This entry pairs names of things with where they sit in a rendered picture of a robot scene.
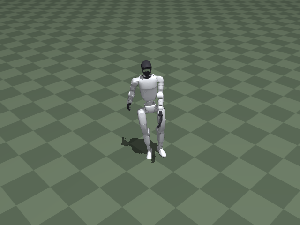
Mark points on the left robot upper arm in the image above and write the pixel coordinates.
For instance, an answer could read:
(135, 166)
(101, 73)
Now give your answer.
(160, 87)

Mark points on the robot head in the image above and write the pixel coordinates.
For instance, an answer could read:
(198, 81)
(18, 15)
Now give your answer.
(146, 65)

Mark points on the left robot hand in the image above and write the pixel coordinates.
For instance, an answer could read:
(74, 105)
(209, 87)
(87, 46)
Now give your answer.
(160, 114)

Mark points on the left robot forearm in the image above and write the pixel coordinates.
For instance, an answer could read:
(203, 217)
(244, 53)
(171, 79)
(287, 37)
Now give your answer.
(160, 105)

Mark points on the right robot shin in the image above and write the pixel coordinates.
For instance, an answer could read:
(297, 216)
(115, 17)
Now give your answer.
(147, 141)

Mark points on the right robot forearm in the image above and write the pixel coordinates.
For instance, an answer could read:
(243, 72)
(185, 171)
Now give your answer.
(130, 99)

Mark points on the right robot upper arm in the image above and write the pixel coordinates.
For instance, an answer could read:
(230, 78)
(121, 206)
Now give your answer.
(134, 83)

